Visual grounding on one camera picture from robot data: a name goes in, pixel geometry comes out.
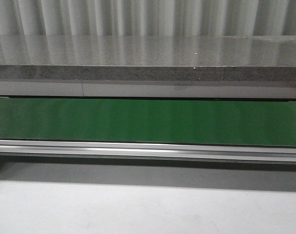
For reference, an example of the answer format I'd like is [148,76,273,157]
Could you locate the green conveyor belt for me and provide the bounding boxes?
[0,97,296,163]

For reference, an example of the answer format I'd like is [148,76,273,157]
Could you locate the white pleated curtain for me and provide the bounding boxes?
[0,0,296,36]

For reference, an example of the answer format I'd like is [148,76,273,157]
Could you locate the grey stone counter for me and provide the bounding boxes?
[0,35,296,100]

